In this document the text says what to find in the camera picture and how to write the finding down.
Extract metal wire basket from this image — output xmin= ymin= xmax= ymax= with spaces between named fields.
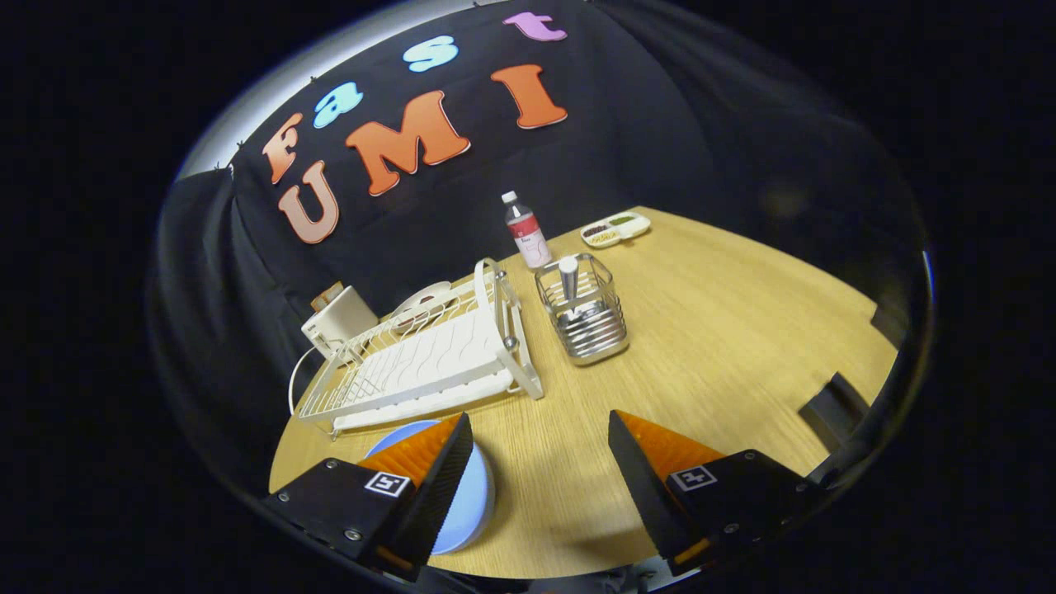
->
xmin=535 ymin=252 xmax=630 ymax=366

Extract white wire dish rack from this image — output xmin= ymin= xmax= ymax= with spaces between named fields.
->
xmin=289 ymin=257 xmax=545 ymax=436

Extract white toaster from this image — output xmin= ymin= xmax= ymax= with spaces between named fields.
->
xmin=301 ymin=285 xmax=380 ymax=360

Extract white divided snack dish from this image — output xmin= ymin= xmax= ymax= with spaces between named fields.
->
xmin=580 ymin=211 xmax=652 ymax=249

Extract clear bottle with red label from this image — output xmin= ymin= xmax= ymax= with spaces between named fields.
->
xmin=502 ymin=191 xmax=553 ymax=270

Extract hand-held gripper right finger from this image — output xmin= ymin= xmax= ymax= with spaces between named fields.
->
xmin=608 ymin=410 xmax=826 ymax=577

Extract metal spoon with checked handle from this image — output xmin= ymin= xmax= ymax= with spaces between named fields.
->
xmin=559 ymin=256 xmax=607 ymax=324

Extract light blue plate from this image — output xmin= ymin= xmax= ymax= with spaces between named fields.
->
xmin=363 ymin=418 xmax=497 ymax=555

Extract beige plate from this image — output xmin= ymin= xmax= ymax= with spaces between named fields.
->
xmin=392 ymin=281 xmax=453 ymax=331

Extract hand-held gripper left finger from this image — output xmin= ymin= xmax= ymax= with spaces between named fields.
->
xmin=268 ymin=412 xmax=475 ymax=582

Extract dark furniture piece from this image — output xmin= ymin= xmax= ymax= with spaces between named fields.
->
xmin=799 ymin=371 xmax=871 ymax=450

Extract black backdrop cloth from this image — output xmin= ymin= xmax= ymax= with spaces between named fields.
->
xmin=153 ymin=0 xmax=933 ymax=496

